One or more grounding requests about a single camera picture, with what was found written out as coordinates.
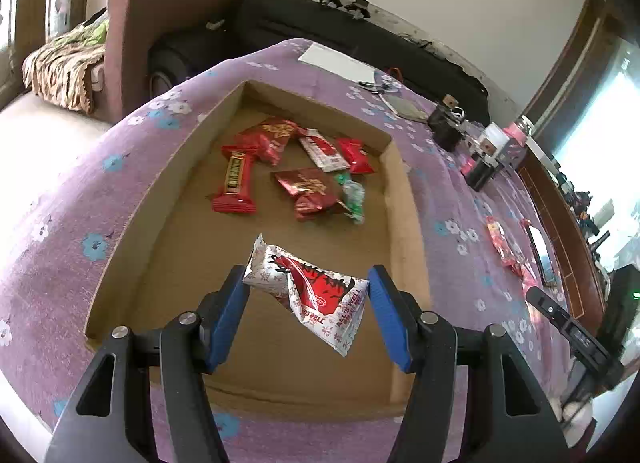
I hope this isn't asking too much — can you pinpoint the red chocolate bar packet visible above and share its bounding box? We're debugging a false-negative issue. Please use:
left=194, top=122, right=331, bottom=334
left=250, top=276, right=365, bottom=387
left=212, top=145, right=257, bottom=214

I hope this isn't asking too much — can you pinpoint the green candy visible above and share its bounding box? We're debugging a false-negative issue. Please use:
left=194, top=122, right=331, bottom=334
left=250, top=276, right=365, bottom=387
left=334, top=171, right=366, bottom=224

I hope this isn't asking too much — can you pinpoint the dark red snack bag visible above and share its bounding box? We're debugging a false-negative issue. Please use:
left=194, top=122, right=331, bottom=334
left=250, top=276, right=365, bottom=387
left=234, top=117, right=306, bottom=166
left=271, top=167, right=345, bottom=221

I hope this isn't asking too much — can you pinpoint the red white figure snack packet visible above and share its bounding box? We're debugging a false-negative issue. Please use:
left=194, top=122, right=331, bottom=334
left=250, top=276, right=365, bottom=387
left=299, top=128, right=349, bottom=172

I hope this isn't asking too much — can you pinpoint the small red pillow candy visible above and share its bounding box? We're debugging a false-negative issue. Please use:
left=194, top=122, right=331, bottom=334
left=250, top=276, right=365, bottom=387
left=336, top=138, right=375, bottom=175

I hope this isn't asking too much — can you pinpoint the small pink bunny snack bag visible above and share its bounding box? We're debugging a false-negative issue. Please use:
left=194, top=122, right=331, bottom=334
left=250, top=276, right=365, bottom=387
left=486, top=216, right=520, bottom=271

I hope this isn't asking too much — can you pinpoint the person's right hand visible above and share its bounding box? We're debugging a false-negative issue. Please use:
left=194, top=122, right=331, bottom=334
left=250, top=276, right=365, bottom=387
left=549, top=398, right=593, bottom=448

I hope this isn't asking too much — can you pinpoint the wooden sideboard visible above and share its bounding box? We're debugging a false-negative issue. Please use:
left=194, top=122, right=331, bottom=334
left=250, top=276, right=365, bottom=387
left=518, top=154, right=604, bottom=334

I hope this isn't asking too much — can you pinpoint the purple floral tablecloth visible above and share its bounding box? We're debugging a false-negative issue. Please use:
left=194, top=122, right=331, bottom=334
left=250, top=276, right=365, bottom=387
left=0, top=37, right=576, bottom=463

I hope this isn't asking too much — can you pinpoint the black smartphone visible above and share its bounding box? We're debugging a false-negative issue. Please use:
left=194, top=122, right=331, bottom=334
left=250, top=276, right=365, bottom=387
left=525, top=224, right=558, bottom=289

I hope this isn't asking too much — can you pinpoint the cardboard tray box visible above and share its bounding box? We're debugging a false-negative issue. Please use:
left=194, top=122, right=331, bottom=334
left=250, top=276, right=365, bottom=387
left=85, top=80, right=430, bottom=421

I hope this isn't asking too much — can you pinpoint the white plastic cup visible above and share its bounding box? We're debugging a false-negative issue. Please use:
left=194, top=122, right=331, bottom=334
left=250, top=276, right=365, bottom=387
left=477, top=123, right=511, bottom=164

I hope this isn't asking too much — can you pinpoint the black holder with corks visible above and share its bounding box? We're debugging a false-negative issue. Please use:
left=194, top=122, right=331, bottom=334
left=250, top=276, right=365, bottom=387
left=427, top=103, right=501, bottom=192

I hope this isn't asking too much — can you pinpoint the pink sleeved thermos bottle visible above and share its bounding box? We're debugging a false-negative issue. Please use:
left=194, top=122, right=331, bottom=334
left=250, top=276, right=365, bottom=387
left=503, top=115, right=534, bottom=169

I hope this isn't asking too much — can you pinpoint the white paper sheet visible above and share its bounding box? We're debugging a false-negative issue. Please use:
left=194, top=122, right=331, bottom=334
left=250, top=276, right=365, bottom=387
left=298, top=42, right=375, bottom=85

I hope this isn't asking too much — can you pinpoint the patterned blanket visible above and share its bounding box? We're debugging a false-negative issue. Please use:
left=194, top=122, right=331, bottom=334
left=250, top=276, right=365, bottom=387
left=22, top=15, right=108, bottom=114

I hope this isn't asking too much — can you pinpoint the black sofa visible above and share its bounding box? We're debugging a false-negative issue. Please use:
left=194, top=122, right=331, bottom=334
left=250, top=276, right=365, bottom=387
left=148, top=0, right=490, bottom=126

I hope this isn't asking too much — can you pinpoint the brown armchair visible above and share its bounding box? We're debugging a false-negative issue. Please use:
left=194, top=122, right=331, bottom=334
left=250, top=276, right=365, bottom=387
left=94, top=0, right=234, bottom=124

